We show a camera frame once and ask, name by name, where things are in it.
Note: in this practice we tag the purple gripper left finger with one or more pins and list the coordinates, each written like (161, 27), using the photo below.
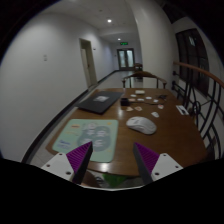
(71, 166)

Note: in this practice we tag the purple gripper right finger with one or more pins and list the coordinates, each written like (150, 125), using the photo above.
(153, 166)

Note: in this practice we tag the green mouse pad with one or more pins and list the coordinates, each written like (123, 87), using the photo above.
(101, 133)

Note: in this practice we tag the white computer mouse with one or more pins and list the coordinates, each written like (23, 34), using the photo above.
(141, 124)

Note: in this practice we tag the small white tag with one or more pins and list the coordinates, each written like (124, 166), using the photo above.
(155, 114)

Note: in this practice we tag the white card with black stripe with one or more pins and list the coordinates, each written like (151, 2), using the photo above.
(182, 110)

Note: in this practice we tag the black closed laptop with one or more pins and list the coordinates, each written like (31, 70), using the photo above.
(100, 102)

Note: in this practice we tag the small black box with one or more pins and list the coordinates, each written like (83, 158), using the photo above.
(124, 102)

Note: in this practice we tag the black keys bundle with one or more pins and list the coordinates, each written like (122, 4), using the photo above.
(163, 97)

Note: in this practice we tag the white packet near chair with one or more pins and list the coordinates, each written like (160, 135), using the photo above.
(139, 92)

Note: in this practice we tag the black metal stair railing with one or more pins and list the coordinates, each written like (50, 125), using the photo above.
(202, 95)

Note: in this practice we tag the wooden chair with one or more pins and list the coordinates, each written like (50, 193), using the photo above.
(143, 79)

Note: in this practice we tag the double glass door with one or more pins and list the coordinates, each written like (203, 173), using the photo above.
(126, 59)

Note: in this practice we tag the beige side door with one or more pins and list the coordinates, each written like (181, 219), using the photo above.
(88, 62)

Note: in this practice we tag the green exit sign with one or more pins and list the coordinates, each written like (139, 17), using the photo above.
(123, 43)

